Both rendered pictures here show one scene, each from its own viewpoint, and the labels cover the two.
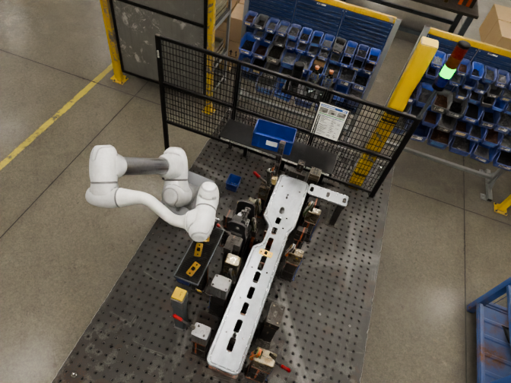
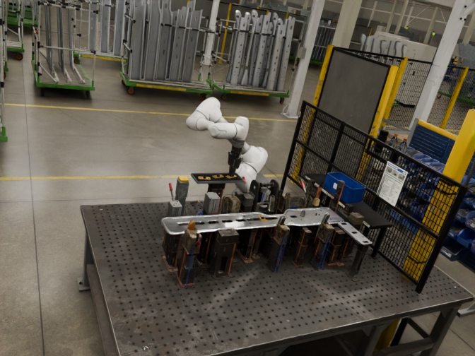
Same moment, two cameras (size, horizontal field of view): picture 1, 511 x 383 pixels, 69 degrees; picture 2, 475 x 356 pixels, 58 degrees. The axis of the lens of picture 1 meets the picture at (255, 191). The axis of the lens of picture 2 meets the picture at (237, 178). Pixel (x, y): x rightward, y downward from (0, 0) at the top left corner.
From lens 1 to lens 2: 2.23 m
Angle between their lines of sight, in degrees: 47
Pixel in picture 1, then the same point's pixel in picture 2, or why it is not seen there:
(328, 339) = (259, 311)
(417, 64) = (466, 128)
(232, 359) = (174, 227)
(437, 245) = not seen: outside the picture
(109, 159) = (211, 102)
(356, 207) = (391, 285)
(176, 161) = (254, 150)
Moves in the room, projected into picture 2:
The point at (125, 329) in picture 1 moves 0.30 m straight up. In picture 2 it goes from (144, 215) to (148, 180)
